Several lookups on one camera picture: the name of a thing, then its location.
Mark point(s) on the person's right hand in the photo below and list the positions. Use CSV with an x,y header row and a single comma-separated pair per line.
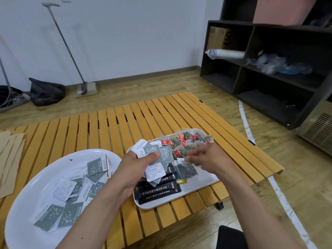
x,y
212,160

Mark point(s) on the white floor tape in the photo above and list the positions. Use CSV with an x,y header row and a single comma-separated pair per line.
x,y
245,124

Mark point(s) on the stack of brown envelopes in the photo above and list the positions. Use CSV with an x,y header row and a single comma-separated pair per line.
x,y
10,158

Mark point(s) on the sleeve of white paper cups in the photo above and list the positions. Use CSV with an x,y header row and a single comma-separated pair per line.
x,y
228,54

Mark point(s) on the brown cardboard box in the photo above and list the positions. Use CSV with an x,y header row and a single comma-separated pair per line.
x,y
216,38

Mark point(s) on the person's right forearm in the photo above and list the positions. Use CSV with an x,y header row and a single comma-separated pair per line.
x,y
256,215

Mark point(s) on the person's left hand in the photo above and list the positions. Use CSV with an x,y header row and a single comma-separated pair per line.
x,y
129,173

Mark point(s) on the white green sachets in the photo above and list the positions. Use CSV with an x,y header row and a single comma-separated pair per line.
x,y
70,212

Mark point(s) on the row of tea bags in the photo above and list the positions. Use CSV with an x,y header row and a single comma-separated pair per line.
x,y
181,150

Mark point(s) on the black stick sachets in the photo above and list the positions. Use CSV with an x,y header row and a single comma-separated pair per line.
x,y
158,191

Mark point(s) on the small black garbage bag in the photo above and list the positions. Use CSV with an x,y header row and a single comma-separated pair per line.
x,y
46,93

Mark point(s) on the grey white square sachets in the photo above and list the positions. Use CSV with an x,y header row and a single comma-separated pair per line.
x,y
188,169

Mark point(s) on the person's black trousers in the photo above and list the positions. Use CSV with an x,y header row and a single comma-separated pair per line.
x,y
230,238

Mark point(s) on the yellow sachet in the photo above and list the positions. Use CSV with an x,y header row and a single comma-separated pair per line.
x,y
181,181

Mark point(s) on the black table leg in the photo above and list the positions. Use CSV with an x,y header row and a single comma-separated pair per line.
x,y
219,206

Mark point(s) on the white plastic tray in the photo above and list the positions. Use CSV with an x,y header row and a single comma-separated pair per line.
x,y
197,186

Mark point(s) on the white round bowl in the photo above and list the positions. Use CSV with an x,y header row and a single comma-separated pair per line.
x,y
31,194

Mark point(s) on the bunch of tan rubber bands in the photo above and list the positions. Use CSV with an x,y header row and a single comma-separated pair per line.
x,y
107,165

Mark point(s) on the person's left forearm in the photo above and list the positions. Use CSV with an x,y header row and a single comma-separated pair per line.
x,y
90,223

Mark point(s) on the large black bag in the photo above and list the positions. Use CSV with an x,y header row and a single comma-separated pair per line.
x,y
9,92

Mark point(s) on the pink storage bin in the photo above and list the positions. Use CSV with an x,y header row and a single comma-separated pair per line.
x,y
282,11

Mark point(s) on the black shelf unit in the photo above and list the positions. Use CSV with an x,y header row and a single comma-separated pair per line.
x,y
272,106

